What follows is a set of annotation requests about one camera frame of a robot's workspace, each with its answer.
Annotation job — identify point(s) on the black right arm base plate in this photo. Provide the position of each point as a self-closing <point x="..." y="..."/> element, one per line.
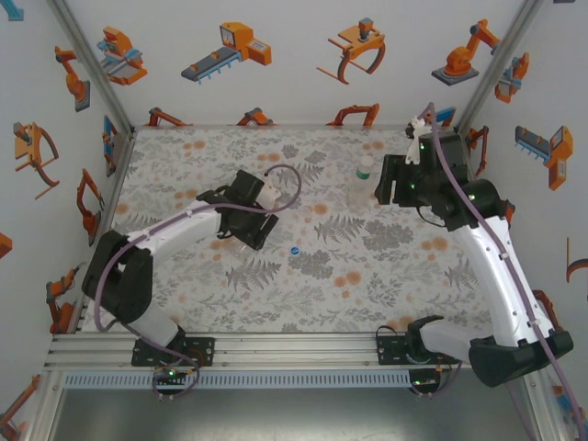
<point x="388" y="351"/>

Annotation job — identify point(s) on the aluminium frame post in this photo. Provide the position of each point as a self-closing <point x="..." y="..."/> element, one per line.
<point x="94" y="69"/>
<point x="495" y="69"/>

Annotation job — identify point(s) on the clear unlabelled plastic bottle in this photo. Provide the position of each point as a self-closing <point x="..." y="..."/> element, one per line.
<point x="239" y="252"/>

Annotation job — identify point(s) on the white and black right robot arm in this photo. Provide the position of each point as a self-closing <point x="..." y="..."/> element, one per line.
<point x="500" y="285"/>

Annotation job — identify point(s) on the small controller circuit board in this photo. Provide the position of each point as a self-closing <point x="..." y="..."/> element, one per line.
<point x="425" y="381"/>
<point x="170" y="374"/>

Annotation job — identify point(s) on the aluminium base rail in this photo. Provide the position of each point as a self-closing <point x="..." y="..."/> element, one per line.
<point x="294" y="351"/>

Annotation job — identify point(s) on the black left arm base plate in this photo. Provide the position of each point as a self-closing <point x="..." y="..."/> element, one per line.
<point x="204" y="351"/>

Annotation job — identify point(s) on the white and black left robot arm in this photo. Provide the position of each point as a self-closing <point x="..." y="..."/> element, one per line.
<point x="119" y="275"/>

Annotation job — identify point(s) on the blue bottle cap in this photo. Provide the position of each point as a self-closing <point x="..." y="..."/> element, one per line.
<point x="294" y="251"/>

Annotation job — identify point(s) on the floral patterned table mat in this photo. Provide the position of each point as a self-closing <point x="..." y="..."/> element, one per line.
<point x="257" y="298"/>

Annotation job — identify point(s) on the aluminium side rail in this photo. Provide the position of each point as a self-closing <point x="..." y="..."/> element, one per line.
<point x="115" y="193"/>

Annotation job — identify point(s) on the clear bottle dark green label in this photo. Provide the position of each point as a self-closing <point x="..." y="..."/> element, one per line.
<point x="363" y="174"/>

